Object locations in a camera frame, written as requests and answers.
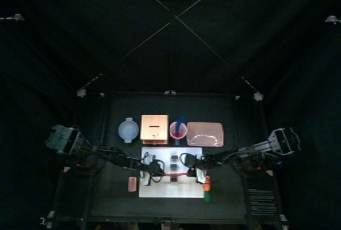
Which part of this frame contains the pink toy salmon slice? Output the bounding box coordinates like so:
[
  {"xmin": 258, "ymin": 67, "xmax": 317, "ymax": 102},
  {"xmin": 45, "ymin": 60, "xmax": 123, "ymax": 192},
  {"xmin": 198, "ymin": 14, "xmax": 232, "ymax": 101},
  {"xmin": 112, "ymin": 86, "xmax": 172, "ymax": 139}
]
[{"xmin": 127, "ymin": 176, "xmax": 137, "ymax": 193}]

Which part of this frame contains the pink cup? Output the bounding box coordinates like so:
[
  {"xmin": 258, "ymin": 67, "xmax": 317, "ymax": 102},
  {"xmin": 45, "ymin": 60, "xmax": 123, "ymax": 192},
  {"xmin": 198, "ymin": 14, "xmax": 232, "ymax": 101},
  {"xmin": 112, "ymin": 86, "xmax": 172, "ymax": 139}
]
[{"xmin": 168, "ymin": 121, "xmax": 188, "ymax": 141}]

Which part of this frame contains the white cutting board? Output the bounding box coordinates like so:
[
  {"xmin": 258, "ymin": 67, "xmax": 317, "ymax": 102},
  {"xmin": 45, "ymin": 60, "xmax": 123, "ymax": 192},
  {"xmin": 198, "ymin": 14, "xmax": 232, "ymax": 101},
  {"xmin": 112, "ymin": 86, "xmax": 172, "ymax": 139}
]
[{"xmin": 137, "ymin": 146, "xmax": 206, "ymax": 199}]

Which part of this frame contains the red handled toy knife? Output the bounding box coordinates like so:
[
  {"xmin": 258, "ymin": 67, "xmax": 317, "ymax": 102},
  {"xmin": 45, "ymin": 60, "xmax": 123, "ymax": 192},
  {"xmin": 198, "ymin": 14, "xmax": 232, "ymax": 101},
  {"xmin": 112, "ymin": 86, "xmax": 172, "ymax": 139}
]
[{"xmin": 162, "ymin": 172, "xmax": 191, "ymax": 178}]

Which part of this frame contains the printed label sheet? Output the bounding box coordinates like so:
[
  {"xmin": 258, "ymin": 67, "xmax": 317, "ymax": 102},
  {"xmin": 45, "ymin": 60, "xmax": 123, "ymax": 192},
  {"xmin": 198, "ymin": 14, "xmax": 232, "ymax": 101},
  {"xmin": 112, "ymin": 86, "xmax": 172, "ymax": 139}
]
[{"xmin": 246, "ymin": 187, "xmax": 278, "ymax": 221}]

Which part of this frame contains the orange toy carrot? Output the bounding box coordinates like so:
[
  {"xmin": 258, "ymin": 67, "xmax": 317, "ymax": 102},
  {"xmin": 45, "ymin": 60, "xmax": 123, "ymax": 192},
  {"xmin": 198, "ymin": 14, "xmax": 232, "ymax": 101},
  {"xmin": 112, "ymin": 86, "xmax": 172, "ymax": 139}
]
[{"xmin": 202, "ymin": 175, "xmax": 212, "ymax": 204}]

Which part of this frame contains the wooden box with slot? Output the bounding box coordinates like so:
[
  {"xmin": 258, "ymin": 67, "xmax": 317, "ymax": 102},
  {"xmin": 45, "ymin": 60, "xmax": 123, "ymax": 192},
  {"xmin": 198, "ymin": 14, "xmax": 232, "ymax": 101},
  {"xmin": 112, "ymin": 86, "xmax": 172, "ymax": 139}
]
[{"xmin": 139, "ymin": 114, "xmax": 171, "ymax": 146}]

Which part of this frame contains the pink square tray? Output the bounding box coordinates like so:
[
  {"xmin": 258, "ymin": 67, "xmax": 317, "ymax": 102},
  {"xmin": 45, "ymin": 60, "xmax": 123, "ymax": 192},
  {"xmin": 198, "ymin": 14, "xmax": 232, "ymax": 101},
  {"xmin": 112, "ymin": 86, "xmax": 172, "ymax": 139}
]
[{"xmin": 184, "ymin": 121, "xmax": 226, "ymax": 148}]

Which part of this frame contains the blue utensil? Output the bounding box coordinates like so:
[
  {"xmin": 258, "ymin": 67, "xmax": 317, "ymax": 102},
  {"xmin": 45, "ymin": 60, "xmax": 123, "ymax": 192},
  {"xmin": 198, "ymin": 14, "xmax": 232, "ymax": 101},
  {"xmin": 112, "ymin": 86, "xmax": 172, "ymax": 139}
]
[{"xmin": 174, "ymin": 115, "xmax": 187, "ymax": 146}]

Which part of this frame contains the thin brace cord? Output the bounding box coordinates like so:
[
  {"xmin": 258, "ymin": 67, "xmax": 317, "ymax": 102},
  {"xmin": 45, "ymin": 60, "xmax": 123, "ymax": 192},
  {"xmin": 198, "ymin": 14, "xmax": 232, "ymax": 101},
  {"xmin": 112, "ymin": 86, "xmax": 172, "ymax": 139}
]
[
  {"xmin": 123, "ymin": 0, "xmax": 259, "ymax": 93},
  {"xmin": 81, "ymin": 0, "xmax": 235, "ymax": 90}
]

